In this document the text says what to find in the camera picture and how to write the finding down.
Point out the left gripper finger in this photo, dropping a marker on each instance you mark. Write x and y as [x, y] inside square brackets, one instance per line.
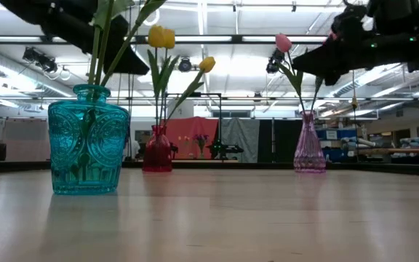
[126, 58]

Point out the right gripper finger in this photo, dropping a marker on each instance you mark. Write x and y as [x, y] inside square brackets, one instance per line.
[335, 78]
[333, 60]

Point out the yellow artificial tulip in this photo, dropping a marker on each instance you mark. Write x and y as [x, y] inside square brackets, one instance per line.
[169, 38]
[207, 64]
[156, 36]

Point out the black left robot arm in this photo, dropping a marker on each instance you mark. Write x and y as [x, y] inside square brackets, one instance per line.
[20, 7]

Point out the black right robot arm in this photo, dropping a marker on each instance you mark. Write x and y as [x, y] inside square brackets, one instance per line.
[391, 11]

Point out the pink ribbed glass vase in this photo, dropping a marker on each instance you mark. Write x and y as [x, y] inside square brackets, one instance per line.
[308, 153]

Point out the blue embossed glass vase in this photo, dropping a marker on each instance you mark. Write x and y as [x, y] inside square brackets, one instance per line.
[87, 145]

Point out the red glass vase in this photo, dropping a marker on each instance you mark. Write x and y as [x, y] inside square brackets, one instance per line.
[157, 153]

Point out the small purple flower vase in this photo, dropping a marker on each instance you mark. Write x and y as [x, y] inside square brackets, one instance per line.
[201, 138]

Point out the black ceiling spotlight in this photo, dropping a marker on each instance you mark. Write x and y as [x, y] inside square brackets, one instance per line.
[40, 60]
[274, 63]
[185, 64]

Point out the blue storage bin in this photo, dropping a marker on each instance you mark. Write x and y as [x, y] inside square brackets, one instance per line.
[335, 154]

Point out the black curtain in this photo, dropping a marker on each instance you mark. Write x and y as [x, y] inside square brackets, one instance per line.
[280, 142]

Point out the red backdrop cloth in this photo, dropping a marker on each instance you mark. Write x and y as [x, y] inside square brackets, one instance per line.
[191, 127]

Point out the wooden side table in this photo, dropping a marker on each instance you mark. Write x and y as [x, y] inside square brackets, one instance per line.
[406, 150]

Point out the grey backdrop cloth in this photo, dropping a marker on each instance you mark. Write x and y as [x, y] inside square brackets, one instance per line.
[240, 134]

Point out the white board panel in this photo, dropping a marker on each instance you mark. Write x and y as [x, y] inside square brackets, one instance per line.
[24, 138]

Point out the black tripod device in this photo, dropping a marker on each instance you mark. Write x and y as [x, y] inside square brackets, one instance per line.
[224, 148]

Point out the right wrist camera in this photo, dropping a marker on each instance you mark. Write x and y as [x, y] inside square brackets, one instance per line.
[349, 22]

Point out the black aluminium table frame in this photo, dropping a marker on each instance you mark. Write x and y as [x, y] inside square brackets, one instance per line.
[231, 164]

